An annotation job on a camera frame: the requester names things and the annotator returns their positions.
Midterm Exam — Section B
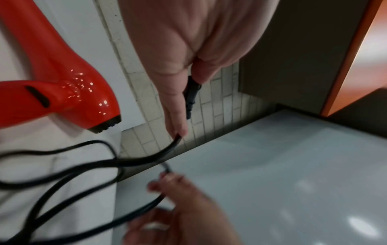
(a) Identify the person's right hand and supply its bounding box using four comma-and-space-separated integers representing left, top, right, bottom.
122, 172, 244, 245

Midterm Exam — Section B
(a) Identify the person's left hand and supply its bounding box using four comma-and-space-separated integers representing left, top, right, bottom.
118, 0, 281, 138

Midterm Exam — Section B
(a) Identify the black power cord with plug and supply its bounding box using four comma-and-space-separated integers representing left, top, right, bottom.
0, 75, 203, 245

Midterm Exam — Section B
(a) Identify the red hair dryer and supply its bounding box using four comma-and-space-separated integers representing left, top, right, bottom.
0, 0, 122, 134

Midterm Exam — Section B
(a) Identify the light grey partition board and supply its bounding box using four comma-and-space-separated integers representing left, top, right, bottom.
113, 109, 387, 245

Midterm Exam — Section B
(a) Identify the orange and grey cabinet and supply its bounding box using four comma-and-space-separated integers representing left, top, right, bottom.
238, 0, 387, 118

